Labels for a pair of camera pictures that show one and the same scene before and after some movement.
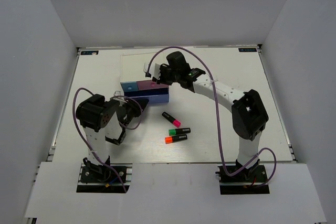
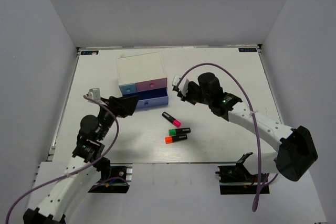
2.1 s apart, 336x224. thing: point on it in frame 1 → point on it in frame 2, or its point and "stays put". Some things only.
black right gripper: (163, 68) → (187, 98)
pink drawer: (148, 84) stays put
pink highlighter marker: (176, 123) stays put
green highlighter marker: (175, 131) stays put
